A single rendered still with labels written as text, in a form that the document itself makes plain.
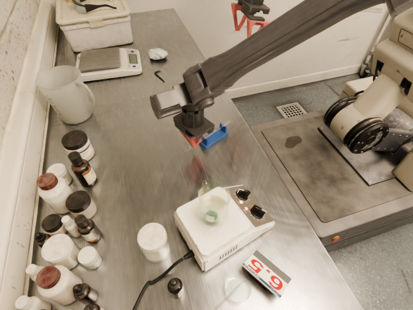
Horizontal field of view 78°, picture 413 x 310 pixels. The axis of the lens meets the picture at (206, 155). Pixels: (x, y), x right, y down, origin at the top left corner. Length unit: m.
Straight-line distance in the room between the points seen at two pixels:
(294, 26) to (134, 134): 0.58
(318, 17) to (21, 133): 0.74
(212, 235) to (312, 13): 0.42
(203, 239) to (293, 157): 0.89
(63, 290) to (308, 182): 1.02
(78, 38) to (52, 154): 0.63
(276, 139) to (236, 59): 0.94
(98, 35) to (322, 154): 1.20
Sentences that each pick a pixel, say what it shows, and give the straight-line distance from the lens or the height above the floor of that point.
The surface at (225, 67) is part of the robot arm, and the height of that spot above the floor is 1.08.
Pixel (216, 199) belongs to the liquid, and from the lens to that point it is 0.54.
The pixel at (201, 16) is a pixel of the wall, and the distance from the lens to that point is 1.83.
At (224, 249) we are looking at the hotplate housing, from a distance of 0.55.
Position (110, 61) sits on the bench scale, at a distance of 1.17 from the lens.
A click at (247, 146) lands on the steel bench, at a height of 0.75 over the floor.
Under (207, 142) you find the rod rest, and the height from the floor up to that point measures 0.77.
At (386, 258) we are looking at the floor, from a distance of 1.68.
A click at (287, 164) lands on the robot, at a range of 1.30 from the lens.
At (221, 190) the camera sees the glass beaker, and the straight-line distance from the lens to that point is 0.53.
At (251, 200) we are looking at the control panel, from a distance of 0.64.
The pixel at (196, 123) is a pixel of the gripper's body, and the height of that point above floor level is 0.89.
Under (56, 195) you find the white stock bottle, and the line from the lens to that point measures 0.69.
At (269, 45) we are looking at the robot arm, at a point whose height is 1.13.
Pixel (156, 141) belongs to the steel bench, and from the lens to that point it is 0.82.
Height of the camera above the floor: 1.33
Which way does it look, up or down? 49 degrees down
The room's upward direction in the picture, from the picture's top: straight up
